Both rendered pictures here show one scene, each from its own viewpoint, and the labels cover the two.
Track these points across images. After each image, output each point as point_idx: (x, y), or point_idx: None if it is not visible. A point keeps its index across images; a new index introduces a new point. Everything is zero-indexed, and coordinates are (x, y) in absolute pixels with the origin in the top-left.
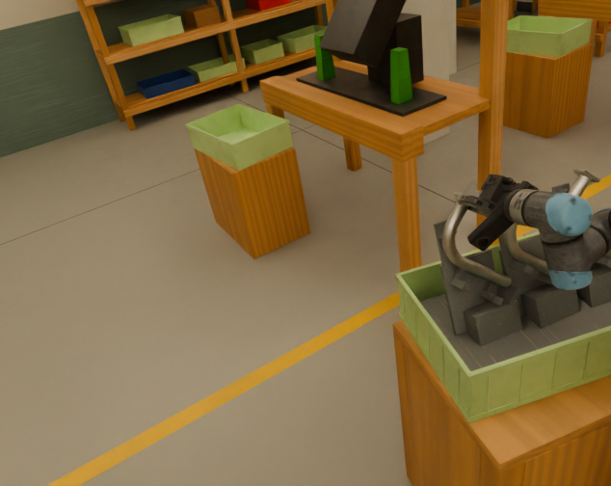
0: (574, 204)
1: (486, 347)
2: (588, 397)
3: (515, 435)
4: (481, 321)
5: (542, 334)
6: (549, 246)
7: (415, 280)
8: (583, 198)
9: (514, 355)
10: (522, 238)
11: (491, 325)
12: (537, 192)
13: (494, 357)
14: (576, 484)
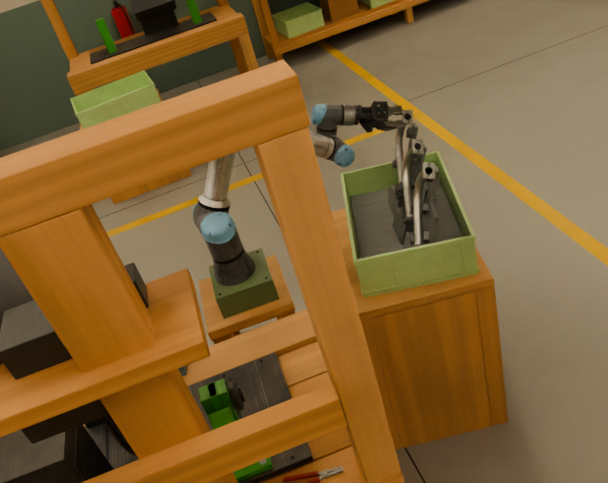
0: (313, 107)
1: (385, 204)
2: (346, 248)
3: (336, 219)
4: (390, 190)
5: (386, 225)
6: None
7: (439, 165)
8: (315, 109)
9: (375, 213)
10: (457, 202)
11: (391, 197)
12: (339, 104)
13: (376, 206)
14: None
